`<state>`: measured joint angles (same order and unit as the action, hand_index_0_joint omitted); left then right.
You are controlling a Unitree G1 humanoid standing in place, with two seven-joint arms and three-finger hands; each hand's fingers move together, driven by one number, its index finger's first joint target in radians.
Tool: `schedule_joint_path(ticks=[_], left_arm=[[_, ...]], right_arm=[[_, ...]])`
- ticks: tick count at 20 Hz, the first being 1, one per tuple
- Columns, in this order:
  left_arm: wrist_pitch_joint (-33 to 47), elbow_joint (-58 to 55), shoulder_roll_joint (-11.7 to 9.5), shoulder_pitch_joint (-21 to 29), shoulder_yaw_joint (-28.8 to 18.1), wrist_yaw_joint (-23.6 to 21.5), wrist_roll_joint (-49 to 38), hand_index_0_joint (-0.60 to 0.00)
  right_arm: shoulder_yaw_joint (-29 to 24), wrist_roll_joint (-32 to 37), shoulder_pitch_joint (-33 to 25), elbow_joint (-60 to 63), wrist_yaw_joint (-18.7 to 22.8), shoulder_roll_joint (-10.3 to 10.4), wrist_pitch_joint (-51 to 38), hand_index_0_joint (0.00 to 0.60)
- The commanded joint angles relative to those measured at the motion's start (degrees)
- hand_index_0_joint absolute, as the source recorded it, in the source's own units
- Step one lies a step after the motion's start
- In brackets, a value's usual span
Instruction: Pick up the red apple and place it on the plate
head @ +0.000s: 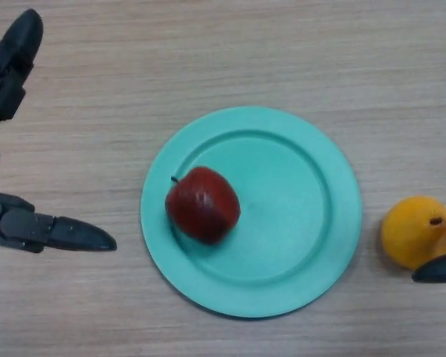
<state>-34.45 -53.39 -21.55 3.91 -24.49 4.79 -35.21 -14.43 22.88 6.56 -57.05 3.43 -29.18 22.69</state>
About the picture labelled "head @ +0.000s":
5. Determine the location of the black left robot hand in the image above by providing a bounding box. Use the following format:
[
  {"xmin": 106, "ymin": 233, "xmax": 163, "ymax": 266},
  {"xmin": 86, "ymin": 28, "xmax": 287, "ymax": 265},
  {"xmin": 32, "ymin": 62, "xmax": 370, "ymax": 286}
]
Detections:
[{"xmin": 0, "ymin": 0, "xmax": 118, "ymax": 254}]

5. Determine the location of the green round plate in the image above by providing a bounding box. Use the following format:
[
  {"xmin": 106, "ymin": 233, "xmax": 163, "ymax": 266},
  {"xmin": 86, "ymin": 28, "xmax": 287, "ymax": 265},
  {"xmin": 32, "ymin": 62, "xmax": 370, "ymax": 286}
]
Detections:
[{"xmin": 140, "ymin": 106, "xmax": 363, "ymax": 319}]

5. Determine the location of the yellow pear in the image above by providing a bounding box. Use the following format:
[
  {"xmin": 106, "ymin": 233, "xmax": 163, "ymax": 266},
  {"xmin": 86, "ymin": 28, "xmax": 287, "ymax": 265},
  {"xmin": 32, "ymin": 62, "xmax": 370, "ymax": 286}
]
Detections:
[{"xmin": 380, "ymin": 196, "xmax": 446, "ymax": 271}]

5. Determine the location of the red apple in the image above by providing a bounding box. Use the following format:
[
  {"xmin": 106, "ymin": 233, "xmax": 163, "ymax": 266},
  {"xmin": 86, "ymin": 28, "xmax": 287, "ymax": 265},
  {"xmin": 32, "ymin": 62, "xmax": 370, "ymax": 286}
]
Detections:
[{"xmin": 164, "ymin": 166, "xmax": 242, "ymax": 246}]

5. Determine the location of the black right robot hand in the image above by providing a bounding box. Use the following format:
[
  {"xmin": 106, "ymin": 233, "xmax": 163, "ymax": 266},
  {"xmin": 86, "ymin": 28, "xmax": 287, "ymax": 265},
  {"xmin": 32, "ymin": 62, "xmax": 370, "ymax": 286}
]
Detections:
[{"xmin": 411, "ymin": 249, "xmax": 446, "ymax": 283}]

